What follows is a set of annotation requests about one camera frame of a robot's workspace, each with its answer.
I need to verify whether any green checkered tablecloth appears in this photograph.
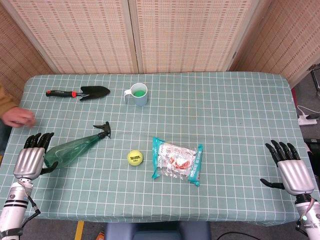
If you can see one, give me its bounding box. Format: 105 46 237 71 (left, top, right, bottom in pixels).
0 71 320 227

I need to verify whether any mustard yellow sleeve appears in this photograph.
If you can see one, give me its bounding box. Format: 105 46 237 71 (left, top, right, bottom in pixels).
0 82 19 118

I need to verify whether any yellow tennis ball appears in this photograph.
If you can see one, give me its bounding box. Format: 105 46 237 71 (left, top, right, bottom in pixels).
127 149 144 167

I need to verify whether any green transparent spray bottle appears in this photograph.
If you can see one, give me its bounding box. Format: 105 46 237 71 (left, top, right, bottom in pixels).
42 121 112 169

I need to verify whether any dark blue chair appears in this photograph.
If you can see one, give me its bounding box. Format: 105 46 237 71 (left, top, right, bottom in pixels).
103 221 212 240

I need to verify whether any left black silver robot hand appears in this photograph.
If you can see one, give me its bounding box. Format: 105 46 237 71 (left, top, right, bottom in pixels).
12 132 59 180

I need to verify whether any person's hand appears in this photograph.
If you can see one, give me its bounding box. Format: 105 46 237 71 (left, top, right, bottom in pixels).
0 106 36 129

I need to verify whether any bamboo folding screen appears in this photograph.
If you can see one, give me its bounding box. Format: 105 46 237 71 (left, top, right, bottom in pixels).
0 0 320 89

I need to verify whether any white power strip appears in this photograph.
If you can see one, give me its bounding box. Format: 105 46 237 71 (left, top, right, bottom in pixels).
297 113 318 126

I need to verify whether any black cable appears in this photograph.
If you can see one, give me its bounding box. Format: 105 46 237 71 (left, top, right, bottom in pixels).
209 232 261 240

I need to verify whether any black metal stand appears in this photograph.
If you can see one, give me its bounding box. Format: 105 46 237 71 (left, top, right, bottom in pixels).
307 63 320 99

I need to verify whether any light blue mug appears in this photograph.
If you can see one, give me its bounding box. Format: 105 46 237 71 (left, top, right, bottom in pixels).
123 82 149 107

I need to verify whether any black garden trowel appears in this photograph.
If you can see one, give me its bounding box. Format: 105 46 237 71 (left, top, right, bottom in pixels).
45 85 111 102

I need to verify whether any teal snack package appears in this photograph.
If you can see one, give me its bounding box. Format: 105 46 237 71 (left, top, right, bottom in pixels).
151 136 204 187

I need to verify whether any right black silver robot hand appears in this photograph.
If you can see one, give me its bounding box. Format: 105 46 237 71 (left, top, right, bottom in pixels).
259 139 316 196

